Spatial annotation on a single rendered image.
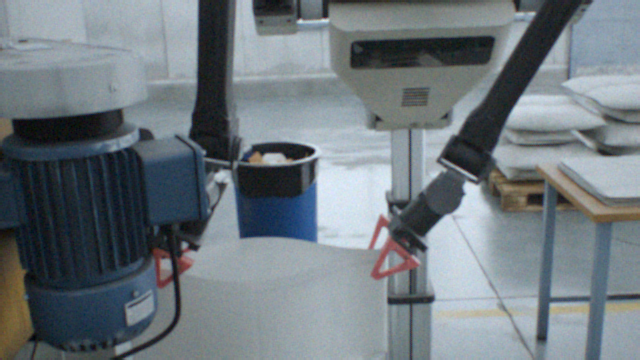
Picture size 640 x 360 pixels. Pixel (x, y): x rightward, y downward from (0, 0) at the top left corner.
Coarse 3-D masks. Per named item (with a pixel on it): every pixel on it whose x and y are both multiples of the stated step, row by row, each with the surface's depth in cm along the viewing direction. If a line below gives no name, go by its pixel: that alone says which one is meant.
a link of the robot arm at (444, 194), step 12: (492, 156) 114; (456, 168) 118; (492, 168) 113; (444, 180) 107; (456, 180) 107; (468, 180) 111; (480, 180) 114; (432, 192) 107; (444, 192) 107; (456, 192) 107; (432, 204) 108; (444, 204) 107; (456, 204) 107
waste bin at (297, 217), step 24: (264, 144) 370; (288, 144) 370; (312, 144) 362; (240, 168) 334; (264, 168) 326; (288, 168) 329; (312, 168) 339; (240, 192) 340; (264, 192) 332; (288, 192) 333; (312, 192) 345; (240, 216) 348; (264, 216) 337; (288, 216) 338; (312, 216) 348; (312, 240) 352
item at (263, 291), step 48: (240, 240) 128; (288, 240) 128; (192, 288) 114; (240, 288) 110; (288, 288) 112; (336, 288) 118; (384, 288) 123; (144, 336) 121; (192, 336) 117; (240, 336) 113; (288, 336) 114; (336, 336) 121; (384, 336) 125
